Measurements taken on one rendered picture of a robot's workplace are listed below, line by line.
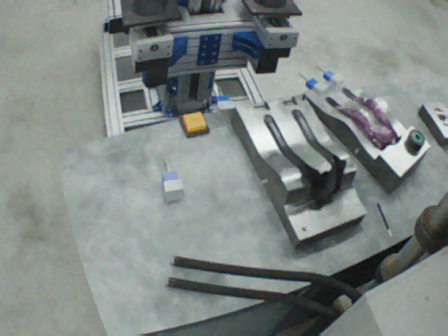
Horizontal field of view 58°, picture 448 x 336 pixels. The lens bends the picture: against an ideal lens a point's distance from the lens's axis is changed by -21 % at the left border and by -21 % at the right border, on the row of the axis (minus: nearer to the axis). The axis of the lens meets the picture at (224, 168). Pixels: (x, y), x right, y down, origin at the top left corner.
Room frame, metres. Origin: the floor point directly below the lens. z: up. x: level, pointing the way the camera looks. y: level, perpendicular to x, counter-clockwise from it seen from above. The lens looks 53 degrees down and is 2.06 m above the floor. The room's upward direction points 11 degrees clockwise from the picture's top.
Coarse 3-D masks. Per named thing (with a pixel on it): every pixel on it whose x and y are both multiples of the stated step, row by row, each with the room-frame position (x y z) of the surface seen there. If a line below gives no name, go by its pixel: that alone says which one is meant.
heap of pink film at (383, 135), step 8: (360, 96) 1.35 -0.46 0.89; (368, 104) 1.29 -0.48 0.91; (376, 104) 1.30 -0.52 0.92; (344, 112) 1.24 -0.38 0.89; (352, 112) 1.23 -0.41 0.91; (360, 112) 1.22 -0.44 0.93; (376, 112) 1.26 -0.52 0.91; (384, 112) 1.29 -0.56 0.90; (360, 120) 1.19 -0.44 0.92; (368, 120) 1.22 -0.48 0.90; (384, 120) 1.25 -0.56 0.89; (360, 128) 1.17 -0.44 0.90; (368, 128) 1.17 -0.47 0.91; (376, 128) 1.20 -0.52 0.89; (384, 128) 1.20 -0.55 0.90; (392, 128) 1.23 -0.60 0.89; (368, 136) 1.15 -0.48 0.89; (376, 136) 1.16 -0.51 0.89; (384, 136) 1.16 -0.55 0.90; (392, 136) 1.18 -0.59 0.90; (376, 144) 1.13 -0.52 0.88; (384, 144) 1.14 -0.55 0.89
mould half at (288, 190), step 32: (256, 128) 1.07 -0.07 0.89; (288, 128) 1.10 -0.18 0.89; (320, 128) 1.13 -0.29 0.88; (256, 160) 0.98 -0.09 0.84; (288, 160) 0.95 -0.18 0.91; (320, 160) 0.96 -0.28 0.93; (288, 192) 0.82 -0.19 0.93; (352, 192) 0.92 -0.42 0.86; (288, 224) 0.77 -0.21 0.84; (320, 224) 0.78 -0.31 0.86; (352, 224) 0.82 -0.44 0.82
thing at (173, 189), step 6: (168, 168) 0.89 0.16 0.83; (162, 174) 0.86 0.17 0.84; (168, 174) 0.86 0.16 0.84; (174, 174) 0.87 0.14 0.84; (168, 180) 0.84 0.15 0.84; (174, 180) 0.84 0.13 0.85; (180, 180) 0.84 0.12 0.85; (168, 186) 0.81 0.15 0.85; (174, 186) 0.82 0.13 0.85; (180, 186) 0.82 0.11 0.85; (168, 192) 0.80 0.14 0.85; (174, 192) 0.80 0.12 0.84; (180, 192) 0.81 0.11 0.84; (168, 198) 0.80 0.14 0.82; (174, 198) 0.80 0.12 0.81; (180, 198) 0.81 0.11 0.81
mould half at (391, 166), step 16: (320, 96) 1.32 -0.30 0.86; (336, 96) 1.35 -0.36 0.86; (368, 96) 1.38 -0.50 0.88; (320, 112) 1.25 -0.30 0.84; (336, 112) 1.25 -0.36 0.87; (368, 112) 1.27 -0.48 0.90; (336, 128) 1.20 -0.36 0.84; (352, 128) 1.16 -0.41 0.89; (400, 128) 1.26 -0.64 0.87; (352, 144) 1.14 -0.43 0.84; (368, 144) 1.13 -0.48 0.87; (400, 144) 1.14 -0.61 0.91; (368, 160) 1.08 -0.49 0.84; (384, 160) 1.04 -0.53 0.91; (400, 160) 1.06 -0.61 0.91; (416, 160) 1.08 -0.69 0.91; (384, 176) 1.02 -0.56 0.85; (400, 176) 0.99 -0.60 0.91
